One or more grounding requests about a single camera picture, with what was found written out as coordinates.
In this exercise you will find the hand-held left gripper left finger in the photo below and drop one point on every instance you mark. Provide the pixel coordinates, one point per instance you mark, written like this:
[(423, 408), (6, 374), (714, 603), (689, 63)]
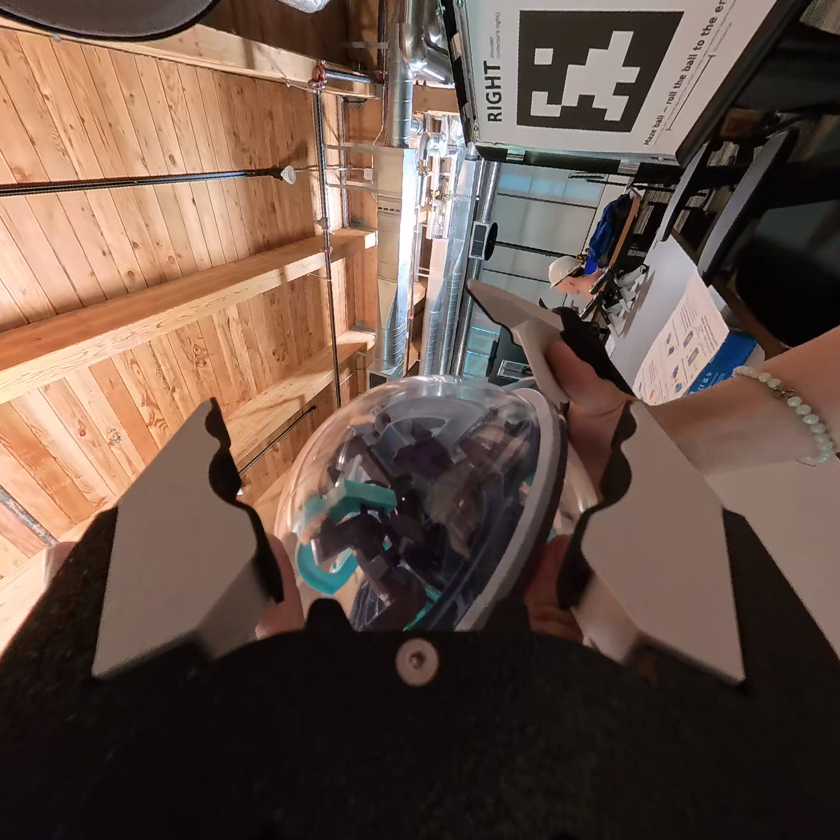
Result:
[(170, 538)]

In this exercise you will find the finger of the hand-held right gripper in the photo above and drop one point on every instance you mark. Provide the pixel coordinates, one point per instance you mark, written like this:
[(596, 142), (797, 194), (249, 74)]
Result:
[(512, 308)]

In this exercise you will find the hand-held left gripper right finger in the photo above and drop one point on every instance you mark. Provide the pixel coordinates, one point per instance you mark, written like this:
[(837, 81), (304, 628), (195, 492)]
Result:
[(663, 544)]

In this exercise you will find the clear plastic maze ball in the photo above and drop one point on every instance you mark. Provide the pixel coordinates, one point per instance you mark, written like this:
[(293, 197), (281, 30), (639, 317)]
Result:
[(420, 499)]

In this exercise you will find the person's right hand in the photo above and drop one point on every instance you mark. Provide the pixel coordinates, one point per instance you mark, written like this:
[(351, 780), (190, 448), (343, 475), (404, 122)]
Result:
[(590, 420)]

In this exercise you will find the person's left hand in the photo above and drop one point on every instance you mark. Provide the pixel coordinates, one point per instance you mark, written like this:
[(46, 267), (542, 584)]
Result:
[(548, 604)]

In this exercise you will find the white hard hat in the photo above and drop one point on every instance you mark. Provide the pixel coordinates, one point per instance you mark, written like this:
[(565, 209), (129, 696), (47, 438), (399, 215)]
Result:
[(563, 269)]

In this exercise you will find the black floor lamp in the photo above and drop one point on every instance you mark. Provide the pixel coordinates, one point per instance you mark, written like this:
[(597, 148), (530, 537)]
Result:
[(492, 237)]

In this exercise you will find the blue jacket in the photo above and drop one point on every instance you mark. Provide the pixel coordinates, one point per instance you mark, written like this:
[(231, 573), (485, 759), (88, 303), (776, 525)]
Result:
[(607, 229)]

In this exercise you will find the grey sprinkler pipe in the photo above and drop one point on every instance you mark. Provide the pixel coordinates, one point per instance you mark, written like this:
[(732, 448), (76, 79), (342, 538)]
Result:
[(26, 518), (325, 229)]

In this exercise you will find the white paper sheet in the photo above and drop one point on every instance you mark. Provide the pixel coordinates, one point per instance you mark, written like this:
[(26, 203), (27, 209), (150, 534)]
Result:
[(689, 341)]

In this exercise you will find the white spot lamp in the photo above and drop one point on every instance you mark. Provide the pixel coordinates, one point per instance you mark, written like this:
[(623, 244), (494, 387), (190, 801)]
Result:
[(287, 174)]

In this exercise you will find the framed black white tag sign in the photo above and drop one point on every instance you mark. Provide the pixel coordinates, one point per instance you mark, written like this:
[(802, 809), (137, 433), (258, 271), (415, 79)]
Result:
[(499, 33)]

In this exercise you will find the black round pleated disc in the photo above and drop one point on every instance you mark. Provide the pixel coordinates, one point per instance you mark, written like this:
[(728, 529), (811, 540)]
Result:
[(118, 16)]

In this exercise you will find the rectangular metal duct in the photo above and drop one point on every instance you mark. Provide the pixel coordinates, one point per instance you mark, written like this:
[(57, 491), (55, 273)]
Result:
[(397, 229)]

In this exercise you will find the black track light rail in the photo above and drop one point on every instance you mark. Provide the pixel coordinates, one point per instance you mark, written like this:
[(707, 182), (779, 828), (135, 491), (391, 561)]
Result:
[(131, 180), (275, 439)]

